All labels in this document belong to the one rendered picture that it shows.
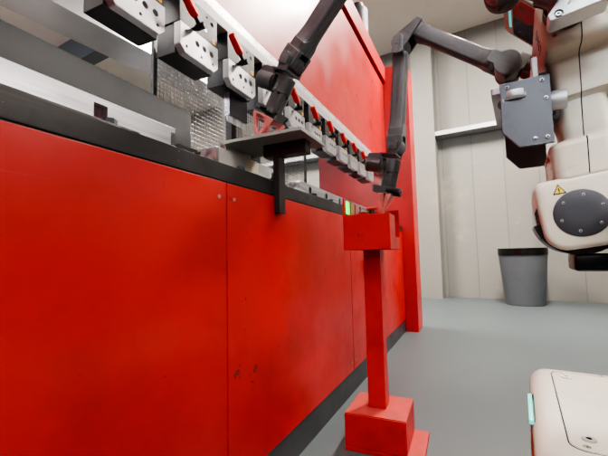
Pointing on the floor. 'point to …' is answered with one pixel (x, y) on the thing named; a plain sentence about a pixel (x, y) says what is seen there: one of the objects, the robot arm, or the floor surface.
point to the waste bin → (524, 276)
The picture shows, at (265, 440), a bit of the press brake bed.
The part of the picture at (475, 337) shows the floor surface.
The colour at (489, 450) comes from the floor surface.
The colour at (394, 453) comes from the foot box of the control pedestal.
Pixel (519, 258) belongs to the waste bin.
